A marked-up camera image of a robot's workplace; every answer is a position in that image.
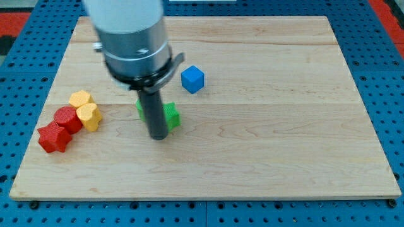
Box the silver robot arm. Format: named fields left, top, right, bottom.
left=83, top=0, right=184, bottom=93

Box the green star block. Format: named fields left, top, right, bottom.
left=136, top=100, right=181, bottom=132

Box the red star block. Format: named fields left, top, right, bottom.
left=37, top=120, right=72, bottom=153

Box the blue cube block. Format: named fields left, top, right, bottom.
left=181, top=66, right=205, bottom=94

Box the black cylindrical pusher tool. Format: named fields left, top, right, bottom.
left=137, top=91, right=168, bottom=141

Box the wooden board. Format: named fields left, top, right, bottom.
left=9, top=16, right=401, bottom=201

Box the yellow heart block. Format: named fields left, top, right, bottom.
left=76, top=103, right=102, bottom=132

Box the yellow hexagon block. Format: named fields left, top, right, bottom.
left=69, top=90, right=94, bottom=108

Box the red cylinder block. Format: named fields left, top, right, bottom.
left=54, top=106, right=82, bottom=134

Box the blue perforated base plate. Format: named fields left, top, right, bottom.
left=1, top=0, right=403, bottom=226

